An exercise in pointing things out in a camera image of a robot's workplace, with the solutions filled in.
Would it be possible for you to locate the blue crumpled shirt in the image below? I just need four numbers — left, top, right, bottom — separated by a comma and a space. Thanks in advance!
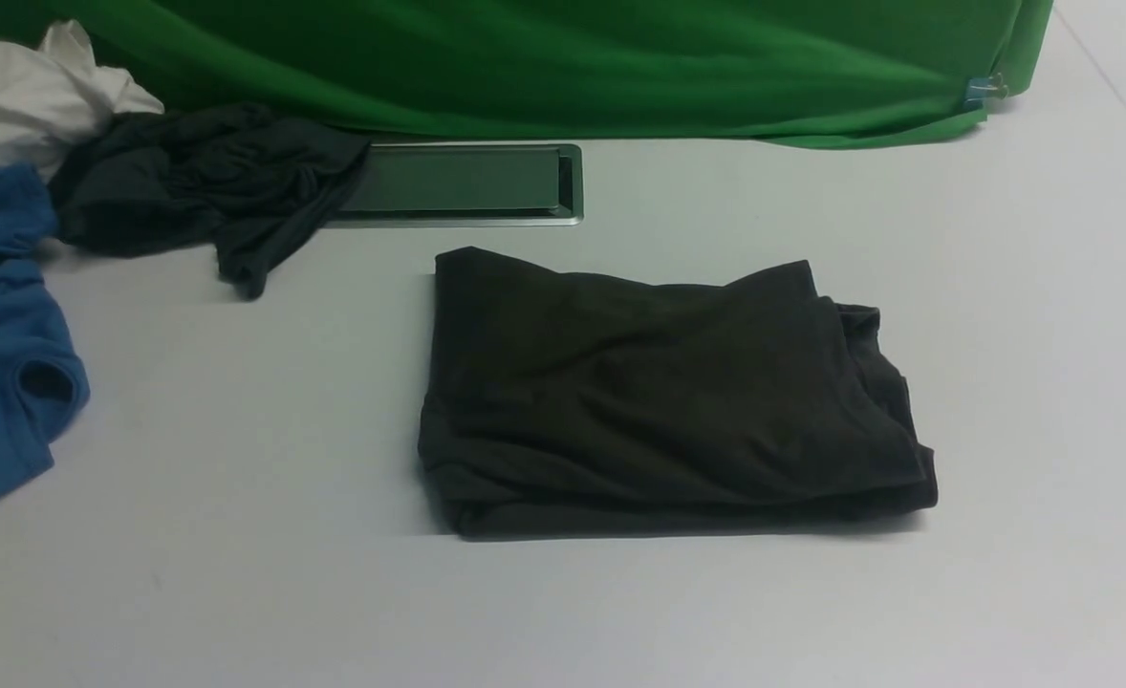
0, 164, 90, 498

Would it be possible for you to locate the white crumpled garment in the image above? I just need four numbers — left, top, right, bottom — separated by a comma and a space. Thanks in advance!
0, 19, 164, 182

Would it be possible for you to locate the metal table cable hatch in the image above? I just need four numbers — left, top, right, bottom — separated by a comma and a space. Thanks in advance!
331, 142, 584, 227

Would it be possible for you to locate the dark teal crumpled garment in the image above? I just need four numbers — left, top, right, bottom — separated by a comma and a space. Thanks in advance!
48, 102, 372, 301

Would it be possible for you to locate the green backdrop cloth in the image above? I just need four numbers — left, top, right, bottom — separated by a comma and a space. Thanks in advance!
0, 1, 1053, 151

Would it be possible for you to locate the blue binder clip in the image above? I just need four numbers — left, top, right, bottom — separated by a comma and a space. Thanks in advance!
964, 73, 1010, 110

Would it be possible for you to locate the dark gray long-sleeved shirt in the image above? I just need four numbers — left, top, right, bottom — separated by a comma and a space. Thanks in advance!
415, 247, 939, 540

